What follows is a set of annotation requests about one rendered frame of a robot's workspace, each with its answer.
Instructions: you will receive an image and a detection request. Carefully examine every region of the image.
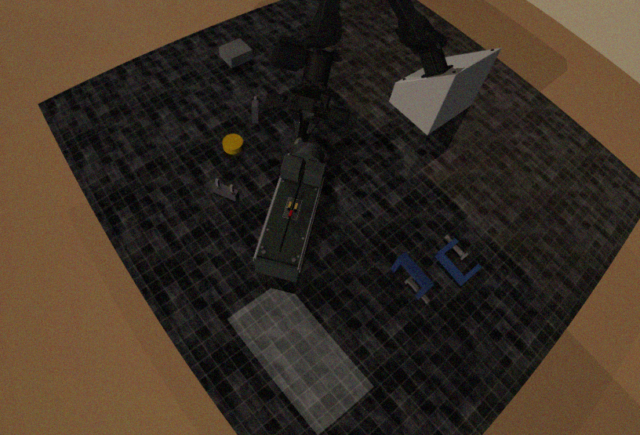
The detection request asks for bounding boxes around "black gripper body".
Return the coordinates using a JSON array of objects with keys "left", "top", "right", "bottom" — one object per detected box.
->
[{"left": 265, "top": 74, "right": 351, "bottom": 122}]

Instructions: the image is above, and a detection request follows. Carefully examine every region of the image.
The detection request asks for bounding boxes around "yellow short cylinder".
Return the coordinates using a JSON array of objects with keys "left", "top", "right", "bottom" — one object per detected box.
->
[{"left": 222, "top": 133, "right": 243, "bottom": 154}]

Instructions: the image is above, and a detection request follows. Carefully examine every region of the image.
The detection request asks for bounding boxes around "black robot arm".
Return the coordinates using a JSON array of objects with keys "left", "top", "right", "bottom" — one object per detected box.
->
[{"left": 271, "top": 0, "right": 453, "bottom": 113}]

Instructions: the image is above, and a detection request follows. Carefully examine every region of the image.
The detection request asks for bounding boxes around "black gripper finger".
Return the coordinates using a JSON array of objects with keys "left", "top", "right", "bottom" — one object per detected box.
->
[
  {"left": 288, "top": 111, "right": 303, "bottom": 139},
  {"left": 303, "top": 116, "right": 325, "bottom": 142}
]

